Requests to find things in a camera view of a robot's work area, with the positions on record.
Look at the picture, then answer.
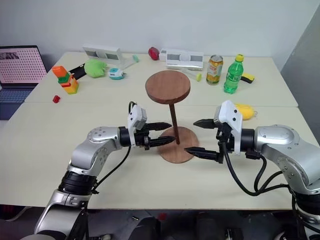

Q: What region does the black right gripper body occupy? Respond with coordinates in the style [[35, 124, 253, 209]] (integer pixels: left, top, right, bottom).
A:
[[212, 118, 236, 165]]

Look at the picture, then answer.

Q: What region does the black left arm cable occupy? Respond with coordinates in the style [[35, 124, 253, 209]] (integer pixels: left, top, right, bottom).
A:
[[93, 100, 139, 195]]

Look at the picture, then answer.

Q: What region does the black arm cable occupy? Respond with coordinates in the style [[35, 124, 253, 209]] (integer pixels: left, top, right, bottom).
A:
[[93, 100, 139, 195], [223, 146, 292, 197]]

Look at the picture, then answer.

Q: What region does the open laptop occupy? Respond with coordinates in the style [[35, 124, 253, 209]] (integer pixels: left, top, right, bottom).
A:
[[0, 45, 48, 121]]

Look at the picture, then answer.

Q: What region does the wooden pole with round disc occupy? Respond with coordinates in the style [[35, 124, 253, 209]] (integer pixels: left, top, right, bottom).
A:
[[145, 70, 192, 146]]

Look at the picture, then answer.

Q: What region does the round wooden base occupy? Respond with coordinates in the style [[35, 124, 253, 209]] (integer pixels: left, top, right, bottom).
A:
[[158, 126, 200, 164]]

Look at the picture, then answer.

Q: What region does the orange green yellow block tower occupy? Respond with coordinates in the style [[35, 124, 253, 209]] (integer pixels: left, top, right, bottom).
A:
[[51, 65, 80, 96]]

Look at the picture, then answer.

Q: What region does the white box with grey windows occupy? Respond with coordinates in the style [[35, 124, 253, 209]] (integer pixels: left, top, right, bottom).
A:
[[82, 45, 124, 67]]

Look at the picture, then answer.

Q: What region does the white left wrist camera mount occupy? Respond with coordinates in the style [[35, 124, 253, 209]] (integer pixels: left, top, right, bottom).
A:
[[126, 104, 149, 148]]

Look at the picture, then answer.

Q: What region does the green bottle with yellow cap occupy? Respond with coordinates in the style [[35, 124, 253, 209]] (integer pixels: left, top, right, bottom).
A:
[[223, 53, 245, 95]]

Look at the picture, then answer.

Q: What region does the green plush toy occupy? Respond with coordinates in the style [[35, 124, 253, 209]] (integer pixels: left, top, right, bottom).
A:
[[83, 58, 109, 79]]

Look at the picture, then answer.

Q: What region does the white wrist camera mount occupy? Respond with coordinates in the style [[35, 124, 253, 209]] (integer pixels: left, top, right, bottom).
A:
[[126, 104, 149, 148], [213, 99, 244, 156]]

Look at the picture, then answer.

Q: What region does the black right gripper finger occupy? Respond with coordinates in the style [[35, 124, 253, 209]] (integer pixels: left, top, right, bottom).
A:
[[192, 118, 215, 130], [183, 147, 219, 163]]

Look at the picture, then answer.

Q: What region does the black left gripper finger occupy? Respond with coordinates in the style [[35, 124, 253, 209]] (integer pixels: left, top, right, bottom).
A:
[[148, 121, 173, 132], [150, 135, 176, 148]]

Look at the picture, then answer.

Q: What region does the white box with round dial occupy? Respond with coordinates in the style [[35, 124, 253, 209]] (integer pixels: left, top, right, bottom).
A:
[[158, 48, 204, 71]]

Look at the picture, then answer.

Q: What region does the yellow drink can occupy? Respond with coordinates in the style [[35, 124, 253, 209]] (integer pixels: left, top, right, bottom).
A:
[[205, 54, 224, 86]]

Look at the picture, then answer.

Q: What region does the yellow and black handheld tool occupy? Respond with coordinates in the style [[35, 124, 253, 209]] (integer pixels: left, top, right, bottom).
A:
[[240, 72, 256, 84]]

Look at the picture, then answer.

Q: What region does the white tube with green cap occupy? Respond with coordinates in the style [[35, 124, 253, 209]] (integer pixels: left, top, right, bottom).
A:
[[183, 69, 203, 82]]

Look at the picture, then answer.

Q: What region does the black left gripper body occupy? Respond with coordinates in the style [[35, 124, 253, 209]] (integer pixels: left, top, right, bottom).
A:
[[134, 122, 153, 151]]

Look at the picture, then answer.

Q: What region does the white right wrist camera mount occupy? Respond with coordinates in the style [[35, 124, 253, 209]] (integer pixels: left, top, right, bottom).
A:
[[213, 99, 244, 156]]

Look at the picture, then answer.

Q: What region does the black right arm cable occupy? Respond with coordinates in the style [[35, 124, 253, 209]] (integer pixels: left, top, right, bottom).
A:
[[223, 146, 292, 197]]

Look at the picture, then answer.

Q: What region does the yellow plush toy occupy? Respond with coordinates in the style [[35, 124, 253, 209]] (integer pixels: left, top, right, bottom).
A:
[[233, 102, 259, 122]]

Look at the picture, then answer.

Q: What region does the teal and white small device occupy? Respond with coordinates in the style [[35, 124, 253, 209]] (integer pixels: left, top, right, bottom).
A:
[[108, 67, 129, 81]]

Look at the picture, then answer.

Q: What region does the red round object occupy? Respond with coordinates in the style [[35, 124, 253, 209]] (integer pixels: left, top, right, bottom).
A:
[[147, 46, 161, 61]]

